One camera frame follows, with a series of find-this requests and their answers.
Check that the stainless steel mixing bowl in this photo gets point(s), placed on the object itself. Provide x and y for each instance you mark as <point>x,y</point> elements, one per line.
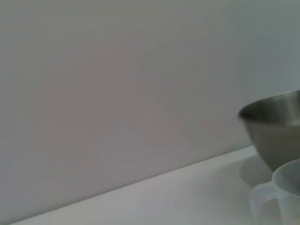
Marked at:
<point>274,138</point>

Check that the clear plastic measuring cup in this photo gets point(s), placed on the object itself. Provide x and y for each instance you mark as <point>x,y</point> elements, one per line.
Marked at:
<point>286,194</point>

